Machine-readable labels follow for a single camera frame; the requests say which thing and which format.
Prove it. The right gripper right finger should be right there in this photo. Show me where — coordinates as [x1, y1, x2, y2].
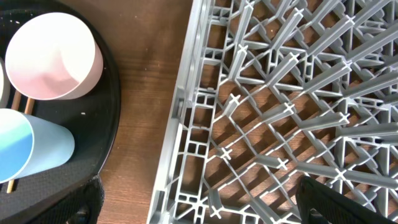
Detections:
[295, 176, 394, 224]

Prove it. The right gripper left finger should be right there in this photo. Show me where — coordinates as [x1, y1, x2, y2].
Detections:
[30, 175, 104, 224]

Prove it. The light blue cup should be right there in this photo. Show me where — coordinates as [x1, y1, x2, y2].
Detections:
[1, 108, 75, 184]

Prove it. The grey plate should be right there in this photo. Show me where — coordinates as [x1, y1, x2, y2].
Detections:
[0, 58, 11, 108]

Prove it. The pink white bowl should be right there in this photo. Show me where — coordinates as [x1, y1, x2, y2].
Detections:
[5, 12, 103, 100]

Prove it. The grey dishwasher rack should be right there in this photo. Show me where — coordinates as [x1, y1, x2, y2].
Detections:
[147, 1, 397, 223]

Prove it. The round black tray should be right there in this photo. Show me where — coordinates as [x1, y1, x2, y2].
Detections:
[1, 1, 121, 223]

